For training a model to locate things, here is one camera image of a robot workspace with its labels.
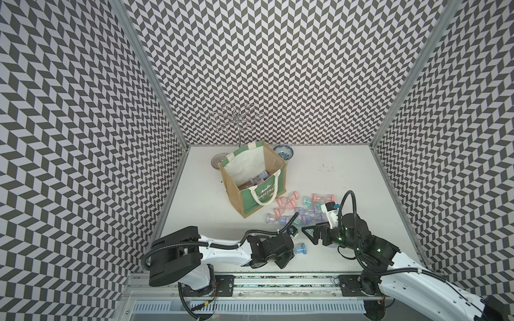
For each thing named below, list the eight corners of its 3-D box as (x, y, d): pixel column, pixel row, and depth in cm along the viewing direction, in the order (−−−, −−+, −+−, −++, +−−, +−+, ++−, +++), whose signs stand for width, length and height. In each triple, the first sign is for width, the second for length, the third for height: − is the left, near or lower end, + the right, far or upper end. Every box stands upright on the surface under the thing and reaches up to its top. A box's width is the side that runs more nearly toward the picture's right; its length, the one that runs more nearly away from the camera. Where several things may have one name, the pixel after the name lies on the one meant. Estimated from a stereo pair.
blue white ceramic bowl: (272, 153, 115) (272, 148, 112) (280, 145, 119) (280, 141, 116) (289, 162, 110) (289, 158, 107) (296, 154, 114) (297, 150, 111)
